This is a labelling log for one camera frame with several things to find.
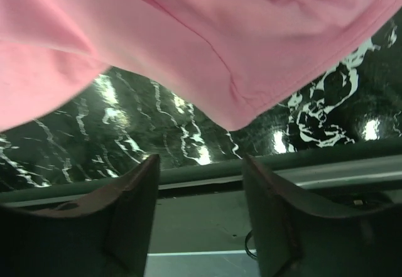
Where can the light pink t-shirt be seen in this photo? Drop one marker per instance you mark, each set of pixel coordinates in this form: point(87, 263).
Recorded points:
point(233, 59)

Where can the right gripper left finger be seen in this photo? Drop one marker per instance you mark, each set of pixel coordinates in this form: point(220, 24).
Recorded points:
point(104, 233)

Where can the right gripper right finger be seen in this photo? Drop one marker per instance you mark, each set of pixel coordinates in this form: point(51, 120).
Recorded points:
point(300, 233)

